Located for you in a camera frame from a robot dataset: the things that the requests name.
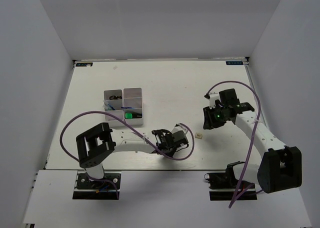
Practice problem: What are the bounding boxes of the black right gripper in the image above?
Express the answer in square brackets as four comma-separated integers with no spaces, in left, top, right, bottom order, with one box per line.
[203,104,230,130]

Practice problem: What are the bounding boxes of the small beige eraser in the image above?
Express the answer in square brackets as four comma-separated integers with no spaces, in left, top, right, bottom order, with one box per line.
[195,132,203,139]

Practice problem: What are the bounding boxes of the green cap highlighter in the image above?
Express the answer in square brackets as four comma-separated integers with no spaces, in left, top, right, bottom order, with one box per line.
[124,112,143,120]

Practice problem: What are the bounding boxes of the purple cap highlighter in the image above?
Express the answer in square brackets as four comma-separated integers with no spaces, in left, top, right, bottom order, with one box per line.
[121,106,140,110]

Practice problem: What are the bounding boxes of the black handled scissors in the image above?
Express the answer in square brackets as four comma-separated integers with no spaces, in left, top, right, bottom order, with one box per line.
[109,95,122,100]

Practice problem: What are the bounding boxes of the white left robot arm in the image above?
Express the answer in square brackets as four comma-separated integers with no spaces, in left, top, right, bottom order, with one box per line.
[76,122,189,188]

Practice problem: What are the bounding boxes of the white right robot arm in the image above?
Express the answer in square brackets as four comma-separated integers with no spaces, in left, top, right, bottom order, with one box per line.
[203,88,302,194]

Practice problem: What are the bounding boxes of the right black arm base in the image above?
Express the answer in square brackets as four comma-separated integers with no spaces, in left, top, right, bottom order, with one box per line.
[203,161,257,201]

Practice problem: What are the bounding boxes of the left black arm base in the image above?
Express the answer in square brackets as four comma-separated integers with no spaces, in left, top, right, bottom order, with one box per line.
[72,172,122,200]

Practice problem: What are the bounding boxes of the right white organizer tray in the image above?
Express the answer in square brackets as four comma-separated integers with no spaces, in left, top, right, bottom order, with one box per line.
[122,87,144,126]

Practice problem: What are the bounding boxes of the white organizer tray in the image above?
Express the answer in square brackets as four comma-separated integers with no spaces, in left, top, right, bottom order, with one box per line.
[122,87,144,126]
[103,89,124,128]

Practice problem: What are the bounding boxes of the right corner label sticker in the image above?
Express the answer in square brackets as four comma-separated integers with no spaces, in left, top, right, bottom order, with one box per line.
[225,60,244,66]

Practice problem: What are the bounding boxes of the corner label sticker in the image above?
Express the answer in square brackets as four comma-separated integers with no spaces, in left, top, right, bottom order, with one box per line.
[75,62,93,67]
[225,60,244,66]

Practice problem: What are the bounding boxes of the left white organizer tray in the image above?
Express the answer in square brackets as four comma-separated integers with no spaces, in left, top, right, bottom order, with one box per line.
[103,89,124,128]

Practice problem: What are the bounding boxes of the left corner label sticker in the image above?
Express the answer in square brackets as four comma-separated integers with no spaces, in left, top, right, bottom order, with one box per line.
[75,62,93,67]

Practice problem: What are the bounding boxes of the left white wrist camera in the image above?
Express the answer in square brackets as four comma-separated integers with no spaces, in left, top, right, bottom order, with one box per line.
[175,123,189,135]

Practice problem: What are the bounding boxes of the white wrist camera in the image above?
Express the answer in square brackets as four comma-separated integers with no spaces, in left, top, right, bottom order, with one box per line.
[204,92,222,109]
[175,123,189,135]

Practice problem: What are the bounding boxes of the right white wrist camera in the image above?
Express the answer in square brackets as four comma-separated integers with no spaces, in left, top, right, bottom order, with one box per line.
[204,92,222,109]

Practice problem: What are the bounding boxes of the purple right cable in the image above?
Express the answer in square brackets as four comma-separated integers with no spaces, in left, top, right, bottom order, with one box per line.
[207,80,262,209]

